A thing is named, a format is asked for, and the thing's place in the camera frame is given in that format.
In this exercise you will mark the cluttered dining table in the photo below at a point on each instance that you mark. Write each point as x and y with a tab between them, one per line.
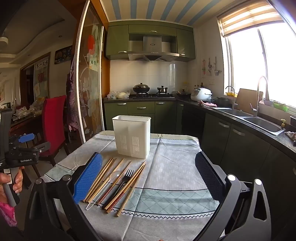
25	110

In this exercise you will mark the white plastic utensil holder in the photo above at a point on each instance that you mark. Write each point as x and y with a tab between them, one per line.
131	136

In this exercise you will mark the pink cloth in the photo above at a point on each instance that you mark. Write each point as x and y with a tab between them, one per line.
207	104

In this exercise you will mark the dark brown chopstick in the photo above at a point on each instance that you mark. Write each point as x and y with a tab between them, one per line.
122	195
118	197
105	193

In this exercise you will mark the small yellow tap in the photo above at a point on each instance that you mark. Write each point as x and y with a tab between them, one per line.
282	122

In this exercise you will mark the white calligraphy poster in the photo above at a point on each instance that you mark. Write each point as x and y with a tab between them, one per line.
41	76

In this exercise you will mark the sauce bottles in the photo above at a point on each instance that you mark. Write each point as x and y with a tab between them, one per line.
198	87

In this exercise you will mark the green wall cabinets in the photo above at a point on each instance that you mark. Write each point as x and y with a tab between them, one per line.
116	39

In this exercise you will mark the light wooden chopstick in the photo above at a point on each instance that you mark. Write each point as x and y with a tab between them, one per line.
111	175
133	188
103	177
99	178

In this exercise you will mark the clear plastic spoon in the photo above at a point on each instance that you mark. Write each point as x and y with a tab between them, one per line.
115	175

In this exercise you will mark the flower print sliding glass door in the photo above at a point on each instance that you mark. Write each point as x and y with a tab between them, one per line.
92	81

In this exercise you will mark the red covered chair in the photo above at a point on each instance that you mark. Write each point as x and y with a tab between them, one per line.
53	120

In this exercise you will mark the black gas stove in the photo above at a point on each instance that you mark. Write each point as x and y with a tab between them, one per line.
152	95

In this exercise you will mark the wooden cutting board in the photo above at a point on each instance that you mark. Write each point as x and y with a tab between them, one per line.
248	99

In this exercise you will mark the steel range hood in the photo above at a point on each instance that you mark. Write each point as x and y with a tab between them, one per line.
151	49

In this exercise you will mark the hanging kitchen tools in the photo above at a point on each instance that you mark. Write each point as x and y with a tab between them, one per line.
209	66

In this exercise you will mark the tall steel faucet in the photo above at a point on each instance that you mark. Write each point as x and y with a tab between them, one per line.
260	80

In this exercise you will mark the yellow basket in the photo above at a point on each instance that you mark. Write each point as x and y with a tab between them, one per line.
231	94

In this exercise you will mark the grey rag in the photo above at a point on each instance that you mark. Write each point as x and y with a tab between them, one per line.
291	135

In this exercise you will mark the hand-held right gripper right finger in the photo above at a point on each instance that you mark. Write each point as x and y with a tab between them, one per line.
208	176

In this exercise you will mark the black plastic fork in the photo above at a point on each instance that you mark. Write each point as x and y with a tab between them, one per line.
129	175

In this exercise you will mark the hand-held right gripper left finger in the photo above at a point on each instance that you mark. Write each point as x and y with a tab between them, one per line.
89	178

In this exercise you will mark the green base cabinets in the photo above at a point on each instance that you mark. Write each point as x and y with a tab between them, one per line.
242	143

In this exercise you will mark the green plastic containers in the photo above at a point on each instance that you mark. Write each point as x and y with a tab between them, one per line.
279	105

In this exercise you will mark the dark stone countertop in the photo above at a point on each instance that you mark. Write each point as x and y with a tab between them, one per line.
283	141

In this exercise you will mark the kitchen window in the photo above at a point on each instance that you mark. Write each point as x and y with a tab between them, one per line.
277	64

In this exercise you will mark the white rice cooker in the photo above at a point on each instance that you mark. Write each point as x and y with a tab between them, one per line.
201	93

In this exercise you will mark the small dark pot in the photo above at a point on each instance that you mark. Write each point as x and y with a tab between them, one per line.
162	89

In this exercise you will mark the white plastic bag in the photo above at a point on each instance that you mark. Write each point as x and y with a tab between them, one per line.
118	94

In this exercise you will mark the small steel faucet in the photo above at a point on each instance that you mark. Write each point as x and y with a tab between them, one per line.
233	102

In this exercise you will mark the striped window blind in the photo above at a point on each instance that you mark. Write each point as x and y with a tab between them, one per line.
249	18

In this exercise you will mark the checked hanging apron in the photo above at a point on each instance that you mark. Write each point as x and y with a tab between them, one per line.
72	109

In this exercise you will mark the person's left hand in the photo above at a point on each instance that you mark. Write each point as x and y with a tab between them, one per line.
17	183

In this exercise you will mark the dark wall picture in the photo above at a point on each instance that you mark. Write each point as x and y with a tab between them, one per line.
63	54

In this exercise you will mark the black wok with lid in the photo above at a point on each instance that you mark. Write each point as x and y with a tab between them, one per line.
141	88

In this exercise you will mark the steel double sink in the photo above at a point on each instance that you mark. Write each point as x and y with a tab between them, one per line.
261	122

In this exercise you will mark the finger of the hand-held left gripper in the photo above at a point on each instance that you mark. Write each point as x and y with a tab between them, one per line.
26	138
38	147

